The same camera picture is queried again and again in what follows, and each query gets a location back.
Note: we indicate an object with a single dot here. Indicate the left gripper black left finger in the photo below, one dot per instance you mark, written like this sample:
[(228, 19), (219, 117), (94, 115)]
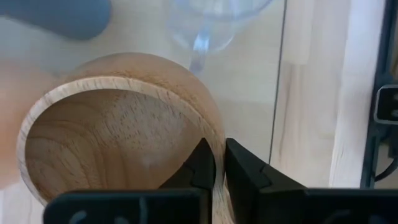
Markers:
[(202, 168)]

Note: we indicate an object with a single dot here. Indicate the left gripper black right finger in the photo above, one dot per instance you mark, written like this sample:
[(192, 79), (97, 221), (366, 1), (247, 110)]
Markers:
[(248, 186)]

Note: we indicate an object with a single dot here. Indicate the clear glass mug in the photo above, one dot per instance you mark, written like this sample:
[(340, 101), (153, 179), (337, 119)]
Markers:
[(202, 31)]

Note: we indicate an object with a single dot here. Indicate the peach plastic cup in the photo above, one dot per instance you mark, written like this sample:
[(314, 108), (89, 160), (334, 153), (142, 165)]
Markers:
[(12, 130)]

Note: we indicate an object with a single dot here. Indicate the blue plastic cup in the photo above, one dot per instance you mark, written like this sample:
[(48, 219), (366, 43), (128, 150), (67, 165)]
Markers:
[(46, 15)]

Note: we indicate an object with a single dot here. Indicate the black aluminium table frame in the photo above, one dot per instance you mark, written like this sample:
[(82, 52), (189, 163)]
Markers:
[(371, 146)]

